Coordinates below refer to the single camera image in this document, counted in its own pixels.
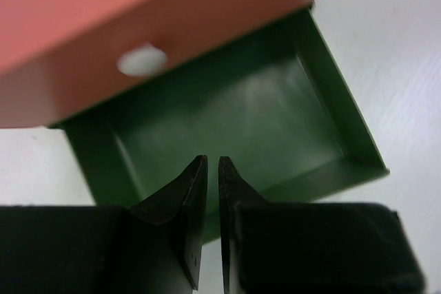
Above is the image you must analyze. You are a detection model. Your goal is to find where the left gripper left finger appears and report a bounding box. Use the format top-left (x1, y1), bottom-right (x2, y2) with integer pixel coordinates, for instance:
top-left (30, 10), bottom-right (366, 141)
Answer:
top-left (130, 155), bottom-right (208, 291)

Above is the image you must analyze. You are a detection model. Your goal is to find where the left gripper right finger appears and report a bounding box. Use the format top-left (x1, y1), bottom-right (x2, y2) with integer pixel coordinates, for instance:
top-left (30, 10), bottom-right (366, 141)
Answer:
top-left (218, 156), bottom-right (272, 293)

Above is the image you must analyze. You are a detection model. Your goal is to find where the green drawer box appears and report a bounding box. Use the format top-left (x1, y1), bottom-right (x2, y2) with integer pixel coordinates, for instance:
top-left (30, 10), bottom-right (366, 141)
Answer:
top-left (56, 8), bottom-right (389, 243)

